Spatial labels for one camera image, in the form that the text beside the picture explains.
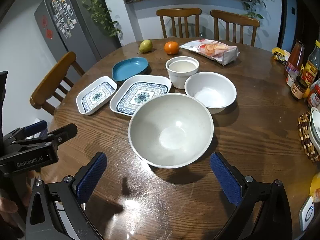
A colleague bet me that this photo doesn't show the small patterned rectangular plate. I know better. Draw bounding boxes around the small patterned rectangular plate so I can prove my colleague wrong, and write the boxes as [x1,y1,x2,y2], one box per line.
[76,76,118,115]

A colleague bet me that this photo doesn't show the large square patterned plate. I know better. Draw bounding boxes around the large square patterned plate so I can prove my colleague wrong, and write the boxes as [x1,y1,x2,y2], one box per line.
[110,75,172,116]

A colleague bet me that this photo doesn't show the large white speckled bowl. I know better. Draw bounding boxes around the large white speckled bowl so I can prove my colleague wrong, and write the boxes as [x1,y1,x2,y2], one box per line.
[128,93,214,169]

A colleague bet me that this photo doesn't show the medium white bowl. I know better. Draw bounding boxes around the medium white bowl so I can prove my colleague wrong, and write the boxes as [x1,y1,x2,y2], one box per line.
[184,72,237,114]

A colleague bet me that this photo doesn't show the blue rectangular dish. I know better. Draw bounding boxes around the blue rectangular dish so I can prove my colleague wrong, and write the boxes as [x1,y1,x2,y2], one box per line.
[112,57,149,82]

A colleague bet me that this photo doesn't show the white ceramic ramekin pot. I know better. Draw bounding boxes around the white ceramic ramekin pot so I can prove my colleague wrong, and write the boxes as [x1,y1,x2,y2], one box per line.
[165,56,200,89]

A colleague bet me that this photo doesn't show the person's left hand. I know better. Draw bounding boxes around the person's left hand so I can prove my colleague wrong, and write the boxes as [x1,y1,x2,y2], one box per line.
[1,171,37,228]

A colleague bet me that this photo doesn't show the wooden chair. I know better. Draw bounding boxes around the wooden chair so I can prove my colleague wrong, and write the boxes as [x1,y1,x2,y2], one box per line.
[156,8,202,38]
[30,51,85,116]
[210,9,260,47]

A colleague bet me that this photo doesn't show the beaded wooden trivet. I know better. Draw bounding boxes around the beaded wooden trivet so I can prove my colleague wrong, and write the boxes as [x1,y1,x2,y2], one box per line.
[297,112,319,163]

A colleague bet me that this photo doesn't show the white dish on trivet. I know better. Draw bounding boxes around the white dish on trivet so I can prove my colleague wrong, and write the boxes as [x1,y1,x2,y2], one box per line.
[308,107,319,152]

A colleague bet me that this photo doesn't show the brown sauce jar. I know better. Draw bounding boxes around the brown sauce jar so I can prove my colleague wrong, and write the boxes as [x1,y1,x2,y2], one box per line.
[291,76,308,100]

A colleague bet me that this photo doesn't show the grey refrigerator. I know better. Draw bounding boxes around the grey refrigerator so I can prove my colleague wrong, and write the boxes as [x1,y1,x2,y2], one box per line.
[34,0,121,66]

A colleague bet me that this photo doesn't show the green pear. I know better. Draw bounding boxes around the green pear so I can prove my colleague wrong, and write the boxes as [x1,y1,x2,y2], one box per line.
[139,40,153,54]

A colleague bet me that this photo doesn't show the small white label jar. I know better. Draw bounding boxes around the small white label jar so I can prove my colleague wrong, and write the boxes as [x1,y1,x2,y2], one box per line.
[286,74,295,88]

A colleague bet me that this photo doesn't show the red chili jar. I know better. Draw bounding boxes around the red chili jar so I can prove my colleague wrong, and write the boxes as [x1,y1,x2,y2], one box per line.
[307,80,320,108]

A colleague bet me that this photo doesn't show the white snack bag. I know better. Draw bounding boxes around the white snack bag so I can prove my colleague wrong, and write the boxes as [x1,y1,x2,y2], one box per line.
[180,39,239,66]

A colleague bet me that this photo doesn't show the hanging green vine plant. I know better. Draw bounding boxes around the hanging green vine plant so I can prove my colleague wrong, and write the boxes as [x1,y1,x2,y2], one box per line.
[81,0,122,37]

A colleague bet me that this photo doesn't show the orange tangerine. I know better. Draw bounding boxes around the orange tangerine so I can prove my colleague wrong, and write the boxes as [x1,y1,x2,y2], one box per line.
[164,41,180,55]

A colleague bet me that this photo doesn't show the red sauce bottle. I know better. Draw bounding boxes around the red sauce bottle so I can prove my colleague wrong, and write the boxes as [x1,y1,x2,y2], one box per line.
[284,39,305,77]

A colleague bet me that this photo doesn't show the yellow snack packet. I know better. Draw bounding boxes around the yellow snack packet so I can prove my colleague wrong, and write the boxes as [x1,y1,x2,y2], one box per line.
[272,47,290,66]

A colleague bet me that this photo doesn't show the yellow cap oil bottle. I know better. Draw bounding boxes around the yellow cap oil bottle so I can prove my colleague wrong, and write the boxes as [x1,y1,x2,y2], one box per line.
[301,40,320,86]

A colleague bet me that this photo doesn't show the back right wooden chair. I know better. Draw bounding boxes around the back right wooden chair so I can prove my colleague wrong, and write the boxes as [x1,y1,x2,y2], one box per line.
[210,9,260,47]

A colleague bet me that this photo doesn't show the back left wooden chair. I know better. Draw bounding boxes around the back left wooden chair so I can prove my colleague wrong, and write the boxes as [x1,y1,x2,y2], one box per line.
[156,8,202,38]

